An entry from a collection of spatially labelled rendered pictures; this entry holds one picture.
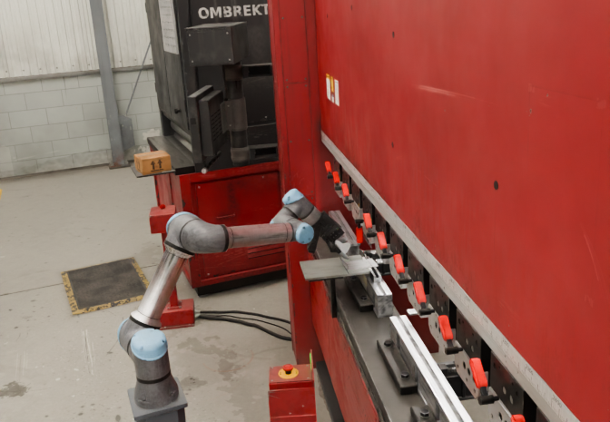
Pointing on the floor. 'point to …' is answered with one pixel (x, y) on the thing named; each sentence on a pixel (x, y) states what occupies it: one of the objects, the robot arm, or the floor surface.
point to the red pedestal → (158, 221)
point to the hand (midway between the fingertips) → (344, 255)
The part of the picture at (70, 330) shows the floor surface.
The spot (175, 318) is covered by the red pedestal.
